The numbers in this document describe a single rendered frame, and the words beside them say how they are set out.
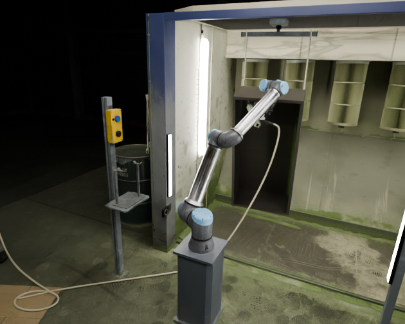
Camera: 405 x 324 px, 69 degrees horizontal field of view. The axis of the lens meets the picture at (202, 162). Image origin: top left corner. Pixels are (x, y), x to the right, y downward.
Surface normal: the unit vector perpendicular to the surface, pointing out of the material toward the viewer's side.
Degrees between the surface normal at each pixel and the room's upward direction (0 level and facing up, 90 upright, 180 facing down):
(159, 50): 90
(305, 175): 57
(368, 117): 90
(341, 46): 90
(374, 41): 90
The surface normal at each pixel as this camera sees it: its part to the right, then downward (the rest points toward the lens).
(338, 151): -0.34, -0.29
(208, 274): 0.34, 0.31
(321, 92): -0.43, 0.28
